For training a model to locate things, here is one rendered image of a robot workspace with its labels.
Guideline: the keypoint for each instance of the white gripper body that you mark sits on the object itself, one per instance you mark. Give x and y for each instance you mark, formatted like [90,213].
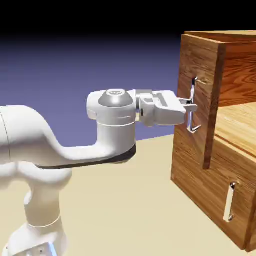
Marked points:
[170,112]

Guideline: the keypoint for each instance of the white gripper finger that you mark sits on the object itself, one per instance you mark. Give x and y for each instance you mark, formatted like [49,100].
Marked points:
[191,108]
[185,100]

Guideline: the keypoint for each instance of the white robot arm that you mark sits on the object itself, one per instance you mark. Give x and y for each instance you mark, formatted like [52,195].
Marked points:
[112,128]

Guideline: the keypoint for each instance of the tall wooden cabinet door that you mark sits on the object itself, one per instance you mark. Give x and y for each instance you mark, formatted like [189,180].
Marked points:
[200,60]

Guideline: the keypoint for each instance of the wooden cabinet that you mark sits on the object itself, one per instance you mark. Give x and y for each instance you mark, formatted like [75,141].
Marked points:
[236,152]

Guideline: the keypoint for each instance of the short wooden cabinet door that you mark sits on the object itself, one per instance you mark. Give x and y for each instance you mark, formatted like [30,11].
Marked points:
[208,192]

